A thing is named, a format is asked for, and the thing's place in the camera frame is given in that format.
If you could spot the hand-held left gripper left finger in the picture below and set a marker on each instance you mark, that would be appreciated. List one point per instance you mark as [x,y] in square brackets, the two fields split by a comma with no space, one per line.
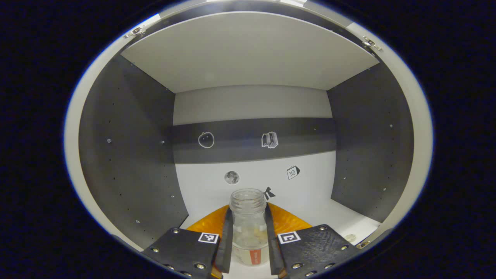
[228,244]

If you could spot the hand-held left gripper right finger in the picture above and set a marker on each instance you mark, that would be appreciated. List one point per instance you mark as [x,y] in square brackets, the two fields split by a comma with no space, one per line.
[272,244]

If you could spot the clear bottle with orange label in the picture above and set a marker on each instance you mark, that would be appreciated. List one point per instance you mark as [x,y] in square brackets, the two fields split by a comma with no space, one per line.
[248,232]

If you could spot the metal door hinge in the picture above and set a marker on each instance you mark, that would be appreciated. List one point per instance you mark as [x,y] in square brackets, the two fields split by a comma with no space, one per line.
[371,42]
[135,31]
[362,244]

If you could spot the grey cabinet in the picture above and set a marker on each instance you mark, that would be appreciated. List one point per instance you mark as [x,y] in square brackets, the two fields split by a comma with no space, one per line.
[128,155]

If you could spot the grey cabinet shelf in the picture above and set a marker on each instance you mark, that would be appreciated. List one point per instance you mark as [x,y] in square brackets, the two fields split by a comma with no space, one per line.
[248,50]

